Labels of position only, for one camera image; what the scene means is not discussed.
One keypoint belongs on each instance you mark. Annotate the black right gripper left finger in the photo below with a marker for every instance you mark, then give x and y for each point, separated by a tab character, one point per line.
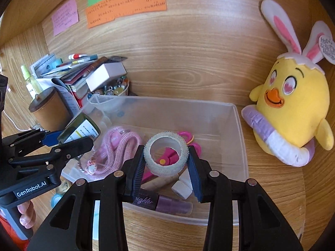
69	226

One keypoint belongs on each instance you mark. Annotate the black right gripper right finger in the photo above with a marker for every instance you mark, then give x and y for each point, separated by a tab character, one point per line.
261	224

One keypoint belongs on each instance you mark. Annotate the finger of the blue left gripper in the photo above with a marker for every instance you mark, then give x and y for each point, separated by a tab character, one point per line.
51	138

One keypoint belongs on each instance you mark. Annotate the blue tape roll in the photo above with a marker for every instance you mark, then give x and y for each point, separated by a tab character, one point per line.
55	199

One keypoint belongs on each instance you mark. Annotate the dark green bottle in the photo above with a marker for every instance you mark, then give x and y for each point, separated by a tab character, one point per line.
81	126

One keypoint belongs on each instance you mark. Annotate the white tape roll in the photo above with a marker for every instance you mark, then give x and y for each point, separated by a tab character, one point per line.
166	153

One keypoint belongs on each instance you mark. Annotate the pink plastic scissors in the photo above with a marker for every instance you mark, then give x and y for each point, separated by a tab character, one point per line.
170	156

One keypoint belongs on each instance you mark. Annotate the person's left hand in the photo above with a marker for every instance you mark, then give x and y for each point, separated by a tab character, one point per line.
28	214

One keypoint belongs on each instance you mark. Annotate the brown cylindrical container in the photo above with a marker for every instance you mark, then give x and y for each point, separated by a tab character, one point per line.
49	110

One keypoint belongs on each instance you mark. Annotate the orange jacket sleeve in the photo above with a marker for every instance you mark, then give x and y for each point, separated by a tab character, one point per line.
10	232

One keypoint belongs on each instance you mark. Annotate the light green spray bottle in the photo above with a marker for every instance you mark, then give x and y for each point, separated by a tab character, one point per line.
32	84

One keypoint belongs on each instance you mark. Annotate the stack of books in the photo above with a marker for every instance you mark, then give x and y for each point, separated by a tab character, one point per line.
70	76

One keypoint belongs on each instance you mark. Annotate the purple highlighter tube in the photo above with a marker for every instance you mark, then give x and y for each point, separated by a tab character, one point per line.
163	204

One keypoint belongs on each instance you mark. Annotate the clear bowl of trinkets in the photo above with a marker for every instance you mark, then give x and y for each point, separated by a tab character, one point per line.
116	87

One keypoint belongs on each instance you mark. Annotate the white small bottle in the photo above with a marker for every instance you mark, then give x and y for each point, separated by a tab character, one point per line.
183	186

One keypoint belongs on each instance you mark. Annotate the white small box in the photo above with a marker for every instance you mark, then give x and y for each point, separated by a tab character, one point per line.
105	73

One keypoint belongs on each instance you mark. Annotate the yellow chick plush toy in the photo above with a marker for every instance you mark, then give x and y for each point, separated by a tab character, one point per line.
289	111

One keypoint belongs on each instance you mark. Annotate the clear plastic storage bin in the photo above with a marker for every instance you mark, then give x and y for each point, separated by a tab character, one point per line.
215	125

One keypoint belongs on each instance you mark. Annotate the pink sticky note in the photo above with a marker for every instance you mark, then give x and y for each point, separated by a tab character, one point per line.
65	17

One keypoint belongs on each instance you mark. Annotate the orange sticky note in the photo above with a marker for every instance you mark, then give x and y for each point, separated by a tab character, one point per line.
108	10

